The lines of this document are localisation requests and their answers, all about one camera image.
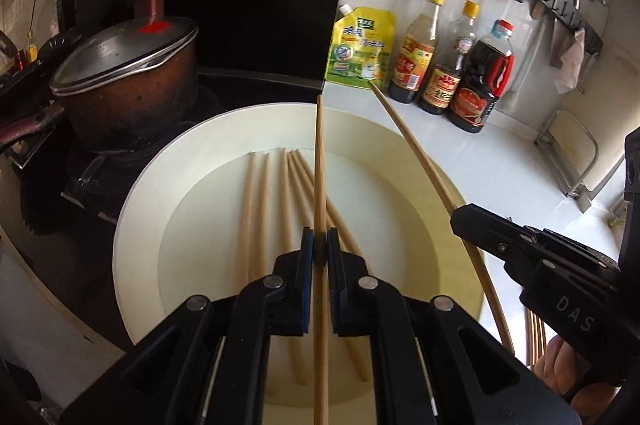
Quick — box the brown vinegar bottle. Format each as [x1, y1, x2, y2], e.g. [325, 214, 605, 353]
[387, 0, 447, 104]

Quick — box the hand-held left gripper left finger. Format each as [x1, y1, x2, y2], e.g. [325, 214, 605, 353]
[60, 227, 316, 425]

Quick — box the metal pot lid red handle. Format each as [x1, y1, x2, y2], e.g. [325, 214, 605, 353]
[50, 0, 199, 96]

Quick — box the wooden chopstick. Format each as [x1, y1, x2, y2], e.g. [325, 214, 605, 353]
[237, 151, 257, 293]
[368, 81, 516, 354]
[289, 149, 374, 382]
[312, 94, 332, 425]
[296, 148, 364, 257]
[254, 152, 271, 278]

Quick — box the dark brown cooking pot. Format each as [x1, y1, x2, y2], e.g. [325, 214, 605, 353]
[0, 40, 201, 156]

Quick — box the clear-necked soy sauce bottle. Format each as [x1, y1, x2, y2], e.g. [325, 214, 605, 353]
[418, 0, 481, 116]

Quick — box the large white bowl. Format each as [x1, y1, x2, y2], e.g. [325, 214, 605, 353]
[112, 103, 488, 425]

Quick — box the white hanging rag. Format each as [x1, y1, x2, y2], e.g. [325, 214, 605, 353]
[550, 25, 587, 94]

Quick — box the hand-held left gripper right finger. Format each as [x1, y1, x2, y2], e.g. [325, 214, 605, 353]
[325, 227, 583, 425]

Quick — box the large soy sauce jug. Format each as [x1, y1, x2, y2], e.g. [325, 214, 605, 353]
[446, 19, 516, 134]

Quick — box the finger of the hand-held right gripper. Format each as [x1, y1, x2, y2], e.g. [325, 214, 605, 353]
[450, 203, 621, 274]
[480, 240, 552, 289]

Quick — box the black gas stove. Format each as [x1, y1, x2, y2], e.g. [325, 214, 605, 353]
[17, 70, 321, 246]

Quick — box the stainless steel rack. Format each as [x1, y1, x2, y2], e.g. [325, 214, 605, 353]
[535, 107, 601, 198]

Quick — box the yellow green seasoning pouch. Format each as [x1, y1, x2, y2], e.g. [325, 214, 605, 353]
[326, 3, 396, 88]

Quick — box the pile of wooden chopsticks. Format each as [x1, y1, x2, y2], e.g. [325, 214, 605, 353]
[524, 307, 548, 368]

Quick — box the person's right hand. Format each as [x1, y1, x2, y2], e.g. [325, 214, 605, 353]
[531, 334, 601, 406]

